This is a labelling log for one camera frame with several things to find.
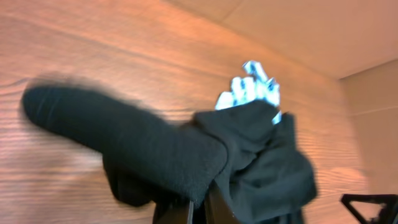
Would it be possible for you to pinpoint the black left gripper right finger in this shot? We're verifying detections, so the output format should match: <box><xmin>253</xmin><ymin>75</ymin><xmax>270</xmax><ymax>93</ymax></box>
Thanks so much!
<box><xmin>204</xmin><ymin>182</ymin><xmax>239</xmax><ymax>224</ymax></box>

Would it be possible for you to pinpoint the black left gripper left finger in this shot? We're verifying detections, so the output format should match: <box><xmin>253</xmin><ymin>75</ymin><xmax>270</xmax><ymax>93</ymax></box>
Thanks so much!
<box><xmin>152</xmin><ymin>200</ymin><xmax>194</xmax><ymax>224</ymax></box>

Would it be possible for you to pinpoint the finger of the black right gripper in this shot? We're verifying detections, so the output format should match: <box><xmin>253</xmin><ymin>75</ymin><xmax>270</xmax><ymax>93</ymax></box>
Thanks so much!
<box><xmin>340</xmin><ymin>194</ymin><xmax>397</xmax><ymax>224</ymax></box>

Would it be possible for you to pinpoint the black t-shirt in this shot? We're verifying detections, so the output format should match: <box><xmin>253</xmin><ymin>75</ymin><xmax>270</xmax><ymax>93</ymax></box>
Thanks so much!
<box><xmin>22</xmin><ymin>85</ymin><xmax>317</xmax><ymax>223</ymax></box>

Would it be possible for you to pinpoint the light blue t-shirt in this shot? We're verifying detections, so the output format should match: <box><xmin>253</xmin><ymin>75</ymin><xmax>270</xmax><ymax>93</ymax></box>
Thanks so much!
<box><xmin>213</xmin><ymin>60</ymin><xmax>282</xmax><ymax>125</ymax></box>

